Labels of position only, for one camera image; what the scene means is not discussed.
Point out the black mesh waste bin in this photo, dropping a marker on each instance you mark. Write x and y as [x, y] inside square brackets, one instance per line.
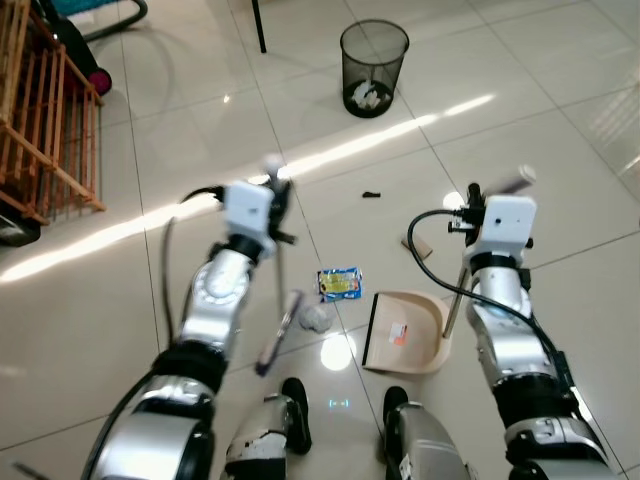
[374, 55]

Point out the orange wooden rack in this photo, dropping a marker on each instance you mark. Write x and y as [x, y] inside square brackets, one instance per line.
[45, 130]

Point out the brown cardboard piece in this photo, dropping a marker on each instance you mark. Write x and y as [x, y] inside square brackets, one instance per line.
[416, 245]

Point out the right robot leg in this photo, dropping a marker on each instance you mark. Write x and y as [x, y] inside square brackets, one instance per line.
[425, 440]

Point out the white paper waste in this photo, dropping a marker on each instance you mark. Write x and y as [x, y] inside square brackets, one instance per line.
[368, 97]

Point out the left robot leg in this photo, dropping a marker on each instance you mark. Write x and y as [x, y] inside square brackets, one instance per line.
[270, 430]

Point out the blue snack packet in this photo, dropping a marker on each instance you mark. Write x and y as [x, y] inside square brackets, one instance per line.
[340, 284]

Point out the black cart with pink wheel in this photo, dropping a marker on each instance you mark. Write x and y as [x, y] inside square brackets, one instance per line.
[85, 55]

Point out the robot leg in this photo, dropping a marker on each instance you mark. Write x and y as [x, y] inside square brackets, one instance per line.
[425, 440]
[270, 430]

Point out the black rack foot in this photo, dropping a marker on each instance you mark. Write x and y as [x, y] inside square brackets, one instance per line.
[15, 232]

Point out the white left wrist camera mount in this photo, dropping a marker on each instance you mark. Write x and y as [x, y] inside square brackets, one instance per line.
[247, 208]

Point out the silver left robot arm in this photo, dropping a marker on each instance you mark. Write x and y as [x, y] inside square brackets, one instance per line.
[215, 300]

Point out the black-framed teal chair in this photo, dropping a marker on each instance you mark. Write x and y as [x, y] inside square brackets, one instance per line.
[120, 12]

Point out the small black scrap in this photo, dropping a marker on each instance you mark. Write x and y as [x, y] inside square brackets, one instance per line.
[372, 193]

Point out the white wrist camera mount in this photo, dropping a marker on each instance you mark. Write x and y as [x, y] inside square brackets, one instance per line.
[247, 208]
[507, 228]

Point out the crumpled white paper ball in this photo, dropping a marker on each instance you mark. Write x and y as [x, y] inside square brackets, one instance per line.
[318, 318]

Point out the black table leg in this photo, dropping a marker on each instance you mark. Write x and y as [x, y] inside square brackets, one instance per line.
[259, 25]

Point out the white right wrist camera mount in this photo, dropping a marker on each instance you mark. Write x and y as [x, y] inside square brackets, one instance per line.
[507, 228]

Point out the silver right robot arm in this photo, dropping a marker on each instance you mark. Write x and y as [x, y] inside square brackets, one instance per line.
[505, 330]

